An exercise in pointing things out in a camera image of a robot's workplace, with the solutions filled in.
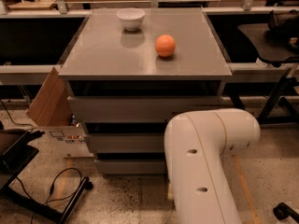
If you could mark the brown cardboard box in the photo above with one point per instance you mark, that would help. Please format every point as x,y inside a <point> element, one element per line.
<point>50,107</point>

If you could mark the black caster wheel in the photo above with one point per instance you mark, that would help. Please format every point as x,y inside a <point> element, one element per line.
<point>283,211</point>

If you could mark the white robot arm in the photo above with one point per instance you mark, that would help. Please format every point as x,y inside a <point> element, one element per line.
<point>193,145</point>

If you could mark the grey top drawer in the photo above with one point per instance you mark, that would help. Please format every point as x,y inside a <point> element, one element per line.
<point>135,109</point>

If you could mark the grey bottom drawer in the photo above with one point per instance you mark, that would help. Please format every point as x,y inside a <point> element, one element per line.
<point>131,167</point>

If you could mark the white printed box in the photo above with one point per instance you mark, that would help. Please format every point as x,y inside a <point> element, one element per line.
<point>69,141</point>

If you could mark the grey drawer cabinet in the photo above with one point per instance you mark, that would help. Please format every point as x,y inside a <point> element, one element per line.
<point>109,61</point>

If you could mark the orange fruit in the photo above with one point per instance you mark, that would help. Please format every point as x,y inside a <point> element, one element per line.
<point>165,45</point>

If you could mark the white ceramic bowl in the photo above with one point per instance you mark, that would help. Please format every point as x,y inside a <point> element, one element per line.
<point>131,18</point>

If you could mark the black office chair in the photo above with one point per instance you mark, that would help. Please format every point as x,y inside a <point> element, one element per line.
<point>276,43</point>

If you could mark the grey drawer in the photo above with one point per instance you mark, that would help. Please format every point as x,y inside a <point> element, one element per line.
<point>125,143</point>
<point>135,109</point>
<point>131,167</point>

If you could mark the grey middle drawer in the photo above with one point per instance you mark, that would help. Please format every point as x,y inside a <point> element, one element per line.
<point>125,143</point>

